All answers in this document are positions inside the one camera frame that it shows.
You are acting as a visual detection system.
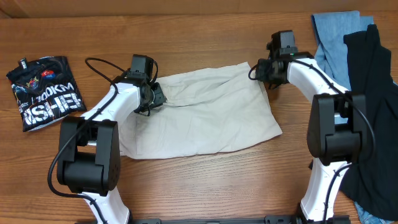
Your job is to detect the beige cargo shorts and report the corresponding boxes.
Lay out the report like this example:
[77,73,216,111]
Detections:
[119,62,282,159]

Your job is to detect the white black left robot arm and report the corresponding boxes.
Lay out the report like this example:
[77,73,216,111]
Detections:
[53,77,165,223]

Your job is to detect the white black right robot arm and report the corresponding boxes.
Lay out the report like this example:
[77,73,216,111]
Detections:
[248,52,374,223]

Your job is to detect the blue denim garment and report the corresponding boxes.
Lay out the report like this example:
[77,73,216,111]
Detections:
[311,11,374,90]

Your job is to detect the folded black printed t-shirt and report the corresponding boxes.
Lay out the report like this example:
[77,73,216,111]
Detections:
[6,56,86,132]

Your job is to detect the black garment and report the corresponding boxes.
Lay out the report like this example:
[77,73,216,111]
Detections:
[340,24,397,221]

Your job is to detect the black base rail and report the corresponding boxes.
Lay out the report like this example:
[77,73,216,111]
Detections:
[124,213,352,224]

